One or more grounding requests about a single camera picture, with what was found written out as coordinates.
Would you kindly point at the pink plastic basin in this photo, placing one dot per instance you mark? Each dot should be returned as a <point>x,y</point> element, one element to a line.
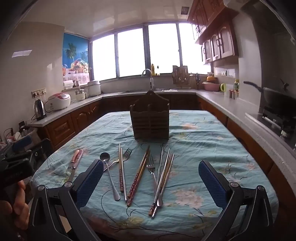
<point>211,87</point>

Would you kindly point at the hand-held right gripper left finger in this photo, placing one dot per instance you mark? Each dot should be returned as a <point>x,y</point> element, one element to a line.
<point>91,184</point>

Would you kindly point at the wooden dish rack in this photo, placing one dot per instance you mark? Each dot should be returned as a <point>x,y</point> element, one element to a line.
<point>181,76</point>

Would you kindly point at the red-patterned steel chopstick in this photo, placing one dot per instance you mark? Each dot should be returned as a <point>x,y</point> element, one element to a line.
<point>120,171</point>
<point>124,183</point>

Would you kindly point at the row of spice jars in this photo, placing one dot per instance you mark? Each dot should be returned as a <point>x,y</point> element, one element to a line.
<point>233,94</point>

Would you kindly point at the black gas stove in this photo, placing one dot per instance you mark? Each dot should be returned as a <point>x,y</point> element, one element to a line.
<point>275,120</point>

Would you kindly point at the steel spoon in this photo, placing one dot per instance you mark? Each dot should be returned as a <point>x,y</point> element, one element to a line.
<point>105,157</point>

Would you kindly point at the steel kitchen faucet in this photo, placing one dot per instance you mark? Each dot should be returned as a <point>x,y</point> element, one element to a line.
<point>150,78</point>

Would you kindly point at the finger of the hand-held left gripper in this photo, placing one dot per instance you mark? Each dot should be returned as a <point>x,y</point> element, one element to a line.
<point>22,143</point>
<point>42,154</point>

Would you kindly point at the ceiling vent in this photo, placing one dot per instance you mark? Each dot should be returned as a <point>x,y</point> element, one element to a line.
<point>185,10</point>

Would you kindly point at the yellow-label sauce bottle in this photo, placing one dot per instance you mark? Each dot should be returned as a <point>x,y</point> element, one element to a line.
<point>236,85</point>

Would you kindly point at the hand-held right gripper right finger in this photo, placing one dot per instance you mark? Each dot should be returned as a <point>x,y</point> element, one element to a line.
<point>212,184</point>

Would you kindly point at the black wok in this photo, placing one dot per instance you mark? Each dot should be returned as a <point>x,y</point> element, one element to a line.
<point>277,98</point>

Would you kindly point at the grey kitchen countertop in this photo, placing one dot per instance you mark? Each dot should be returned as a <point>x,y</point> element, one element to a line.
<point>233,109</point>

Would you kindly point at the plain steel chopstick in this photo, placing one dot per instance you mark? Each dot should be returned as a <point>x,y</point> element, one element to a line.
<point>161,160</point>

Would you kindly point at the large kitchen window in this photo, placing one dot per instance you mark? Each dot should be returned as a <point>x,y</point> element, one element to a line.
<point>131,53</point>

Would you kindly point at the steel fork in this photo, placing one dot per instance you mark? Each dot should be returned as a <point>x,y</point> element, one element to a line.
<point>127,154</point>
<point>150,162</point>

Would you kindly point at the white plastic container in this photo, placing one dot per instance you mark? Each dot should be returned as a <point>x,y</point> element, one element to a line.
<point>68,85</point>

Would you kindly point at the beach and fruit window blind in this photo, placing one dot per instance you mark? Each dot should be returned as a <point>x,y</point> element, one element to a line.
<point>75,53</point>

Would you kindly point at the red-patterned wooden chopstick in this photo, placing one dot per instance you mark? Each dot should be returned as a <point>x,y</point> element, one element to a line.
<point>136,180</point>
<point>142,170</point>

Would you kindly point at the person's left hand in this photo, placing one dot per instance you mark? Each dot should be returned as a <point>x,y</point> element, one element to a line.
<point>16,206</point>

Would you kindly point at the steel sink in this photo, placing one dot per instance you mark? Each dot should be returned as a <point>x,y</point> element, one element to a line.
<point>131,91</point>

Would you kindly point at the small wall socket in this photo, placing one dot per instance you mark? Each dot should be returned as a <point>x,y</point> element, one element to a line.
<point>224,73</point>

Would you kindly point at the range hood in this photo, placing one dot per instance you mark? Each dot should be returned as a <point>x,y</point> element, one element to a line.
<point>270,16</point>

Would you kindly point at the teal floral tablecloth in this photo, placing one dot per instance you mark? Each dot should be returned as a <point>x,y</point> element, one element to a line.
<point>196,139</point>

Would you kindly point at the orange bowl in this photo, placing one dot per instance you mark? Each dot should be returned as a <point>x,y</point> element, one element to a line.
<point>211,79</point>

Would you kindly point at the wooden wall cabinets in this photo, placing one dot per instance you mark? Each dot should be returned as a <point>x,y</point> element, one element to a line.
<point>217,34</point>

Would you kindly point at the wall socket strip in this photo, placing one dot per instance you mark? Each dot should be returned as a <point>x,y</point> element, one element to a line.
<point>39,92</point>

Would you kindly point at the green cup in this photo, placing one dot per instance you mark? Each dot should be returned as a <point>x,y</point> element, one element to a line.
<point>222,87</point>

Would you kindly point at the brown wooden utensil holder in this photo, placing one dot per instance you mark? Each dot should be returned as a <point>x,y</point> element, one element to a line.
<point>150,118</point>

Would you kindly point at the steel electric kettle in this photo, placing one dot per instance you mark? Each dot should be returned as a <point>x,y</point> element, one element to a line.
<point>39,109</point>

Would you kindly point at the red and white rice cooker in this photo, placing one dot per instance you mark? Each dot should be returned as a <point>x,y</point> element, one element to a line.
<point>57,100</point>

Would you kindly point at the white round cooker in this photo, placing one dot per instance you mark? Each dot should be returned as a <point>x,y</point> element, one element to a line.
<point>94,89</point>

